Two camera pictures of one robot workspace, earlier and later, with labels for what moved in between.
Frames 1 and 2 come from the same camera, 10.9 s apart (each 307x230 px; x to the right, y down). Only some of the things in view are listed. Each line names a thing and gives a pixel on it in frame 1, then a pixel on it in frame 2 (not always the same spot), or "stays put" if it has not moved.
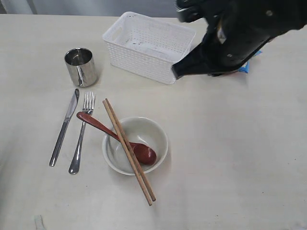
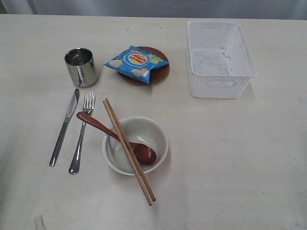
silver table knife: [63, 131] stays put
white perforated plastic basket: [147, 46] to [219, 61]
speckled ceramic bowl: [136, 130] stays put
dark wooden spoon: [145, 155] stays put
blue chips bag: [245, 67] to [136, 63]
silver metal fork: [88, 107] stays put
